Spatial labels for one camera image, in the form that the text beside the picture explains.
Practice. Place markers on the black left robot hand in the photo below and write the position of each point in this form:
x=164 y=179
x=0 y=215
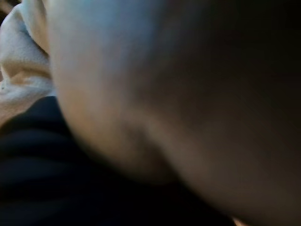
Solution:
x=47 y=169

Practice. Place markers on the white fringed cushion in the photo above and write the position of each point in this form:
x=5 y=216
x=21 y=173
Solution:
x=150 y=75

